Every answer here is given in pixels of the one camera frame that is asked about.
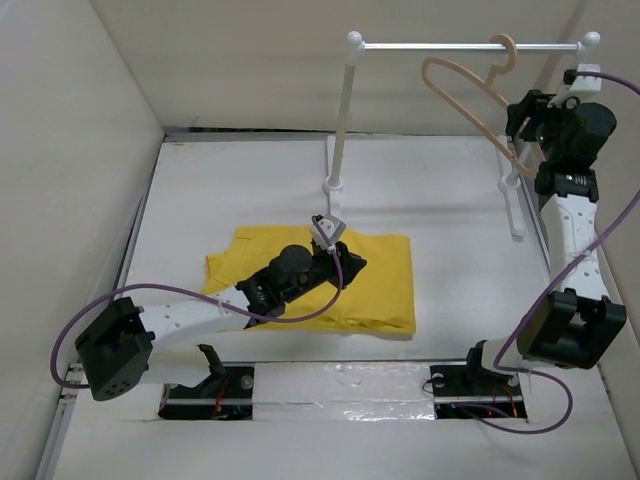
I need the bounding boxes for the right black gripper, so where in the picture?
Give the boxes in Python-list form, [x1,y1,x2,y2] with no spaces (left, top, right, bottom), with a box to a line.
[504,89,583,162]

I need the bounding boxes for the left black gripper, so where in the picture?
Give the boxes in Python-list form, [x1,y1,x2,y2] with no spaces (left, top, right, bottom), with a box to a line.
[282,241,364,304]

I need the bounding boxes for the yellow trousers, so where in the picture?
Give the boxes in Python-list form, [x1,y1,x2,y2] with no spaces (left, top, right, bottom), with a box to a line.
[201,225,416,336]

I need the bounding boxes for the wooden clothes hanger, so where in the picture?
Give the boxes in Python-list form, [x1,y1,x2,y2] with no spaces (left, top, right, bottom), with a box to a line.
[421,32,544,177]

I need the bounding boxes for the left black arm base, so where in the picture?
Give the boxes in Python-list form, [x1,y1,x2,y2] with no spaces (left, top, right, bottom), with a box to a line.
[158,344,255,421]

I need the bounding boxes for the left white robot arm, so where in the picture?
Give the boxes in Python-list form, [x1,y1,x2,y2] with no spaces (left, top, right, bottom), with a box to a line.
[75,242,367,401]

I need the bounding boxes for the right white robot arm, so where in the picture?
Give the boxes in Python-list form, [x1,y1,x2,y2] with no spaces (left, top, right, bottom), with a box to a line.
[462,90,627,394]

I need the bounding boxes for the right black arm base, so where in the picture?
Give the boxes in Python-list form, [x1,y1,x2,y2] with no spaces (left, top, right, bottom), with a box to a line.
[422,345,527,420]

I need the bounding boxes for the white clothes rack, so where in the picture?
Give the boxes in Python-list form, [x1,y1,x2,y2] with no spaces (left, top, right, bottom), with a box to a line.
[323,31,601,240]

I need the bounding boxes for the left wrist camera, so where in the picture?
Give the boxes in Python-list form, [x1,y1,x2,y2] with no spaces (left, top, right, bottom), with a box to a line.
[310,214,346,245]

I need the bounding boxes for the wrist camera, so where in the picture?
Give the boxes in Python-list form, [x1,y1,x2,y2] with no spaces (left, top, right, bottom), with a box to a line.
[310,214,346,245]
[547,64,601,108]

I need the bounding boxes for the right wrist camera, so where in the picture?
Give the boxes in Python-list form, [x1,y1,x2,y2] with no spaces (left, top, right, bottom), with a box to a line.
[547,64,601,108]

